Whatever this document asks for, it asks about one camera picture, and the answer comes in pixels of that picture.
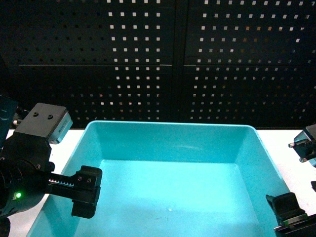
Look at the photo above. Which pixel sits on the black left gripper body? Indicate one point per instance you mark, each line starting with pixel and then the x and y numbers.
pixel 24 173

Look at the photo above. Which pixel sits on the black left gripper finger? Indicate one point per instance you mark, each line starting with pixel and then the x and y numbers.
pixel 83 188

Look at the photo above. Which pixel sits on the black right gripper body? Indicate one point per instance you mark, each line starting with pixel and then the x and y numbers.
pixel 305 228

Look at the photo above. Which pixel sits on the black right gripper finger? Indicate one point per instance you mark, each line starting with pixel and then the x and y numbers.
pixel 286 209

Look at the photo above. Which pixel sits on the teal plastic bin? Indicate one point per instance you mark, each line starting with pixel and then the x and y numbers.
pixel 170 180

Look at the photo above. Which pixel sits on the black perforated panel left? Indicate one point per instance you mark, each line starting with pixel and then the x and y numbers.
pixel 101 59

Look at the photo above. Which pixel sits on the black perforated panel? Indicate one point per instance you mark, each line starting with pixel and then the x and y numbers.
pixel 250 62
pixel 101 59

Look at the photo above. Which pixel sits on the black perforated panel right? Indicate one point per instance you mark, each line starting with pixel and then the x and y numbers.
pixel 250 62

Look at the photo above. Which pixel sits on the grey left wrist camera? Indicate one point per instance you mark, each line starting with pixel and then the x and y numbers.
pixel 51 122

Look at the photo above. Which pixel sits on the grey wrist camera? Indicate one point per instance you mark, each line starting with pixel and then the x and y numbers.
pixel 51 122
pixel 304 145

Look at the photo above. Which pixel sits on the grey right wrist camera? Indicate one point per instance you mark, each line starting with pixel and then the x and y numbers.
pixel 304 145

